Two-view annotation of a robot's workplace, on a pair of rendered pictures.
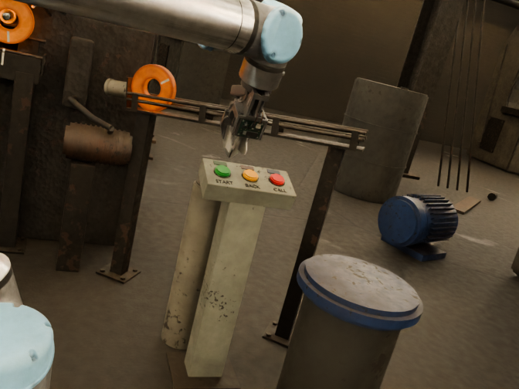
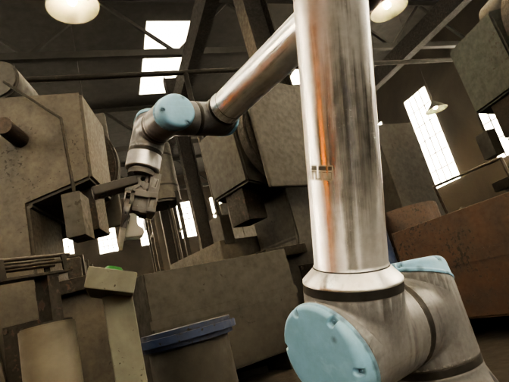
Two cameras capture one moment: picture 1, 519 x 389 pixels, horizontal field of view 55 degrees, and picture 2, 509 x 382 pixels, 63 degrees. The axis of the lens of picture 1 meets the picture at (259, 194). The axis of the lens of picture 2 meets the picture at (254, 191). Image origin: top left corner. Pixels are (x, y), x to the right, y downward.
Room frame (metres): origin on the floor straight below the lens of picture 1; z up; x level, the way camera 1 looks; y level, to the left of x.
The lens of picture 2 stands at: (0.84, 1.11, 0.45)
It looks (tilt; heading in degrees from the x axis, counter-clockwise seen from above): 14 degrees up; 270
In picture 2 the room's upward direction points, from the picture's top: 15 degrees counter-clockwise
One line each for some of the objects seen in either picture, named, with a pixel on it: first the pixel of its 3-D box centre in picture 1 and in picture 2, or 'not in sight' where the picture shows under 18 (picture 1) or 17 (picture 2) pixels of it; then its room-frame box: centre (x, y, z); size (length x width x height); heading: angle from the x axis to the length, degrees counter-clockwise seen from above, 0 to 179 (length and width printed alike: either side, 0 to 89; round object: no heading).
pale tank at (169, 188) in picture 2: not in sight; (168, 238); (2.98, -8.02, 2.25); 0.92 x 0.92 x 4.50
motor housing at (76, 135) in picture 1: (89, 199); not in sight; (1.68, 0.58, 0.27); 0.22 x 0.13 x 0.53; 112
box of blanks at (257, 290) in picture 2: not in sight; (204, 324); (1.40, -1.81, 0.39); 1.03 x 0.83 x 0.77; 37
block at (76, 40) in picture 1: (78, 72); not in sight; (1.78, 0.73, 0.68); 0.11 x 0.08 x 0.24; 22
